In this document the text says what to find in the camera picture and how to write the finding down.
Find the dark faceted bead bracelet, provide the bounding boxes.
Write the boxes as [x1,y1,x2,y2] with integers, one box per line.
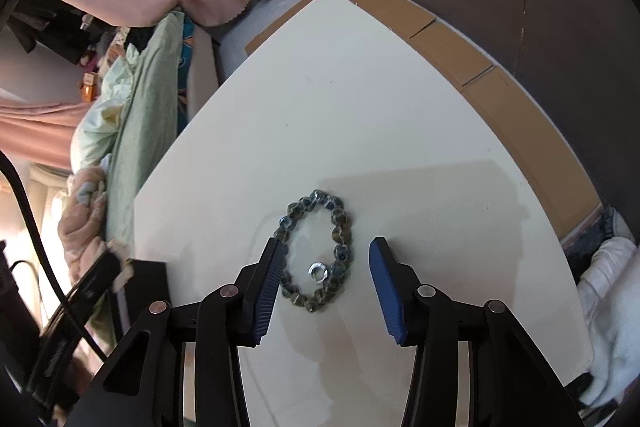
[271,188,356,313]

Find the black jewelry box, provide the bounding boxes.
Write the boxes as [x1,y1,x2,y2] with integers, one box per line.
[108,259,171,343]

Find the pink floral blanket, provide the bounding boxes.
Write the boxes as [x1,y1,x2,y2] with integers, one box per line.
[58,166,106,285]

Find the green bed sheet mattress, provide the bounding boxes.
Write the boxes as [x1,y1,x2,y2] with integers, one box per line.
[104,11,184,251]

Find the white side table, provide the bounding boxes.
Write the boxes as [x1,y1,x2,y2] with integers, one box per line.
[134,0,593,426]

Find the white cloth on floor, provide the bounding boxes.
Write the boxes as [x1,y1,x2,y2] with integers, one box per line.
[577,236,639,407]

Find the light green pillow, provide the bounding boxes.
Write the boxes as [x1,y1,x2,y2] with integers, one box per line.
[70,44,140,173]

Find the pink curtain left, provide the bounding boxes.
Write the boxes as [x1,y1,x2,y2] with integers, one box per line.
[0,98,92,170]

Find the clutter pile behind bed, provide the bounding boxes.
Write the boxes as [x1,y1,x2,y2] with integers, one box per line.
[78,26,131,103]

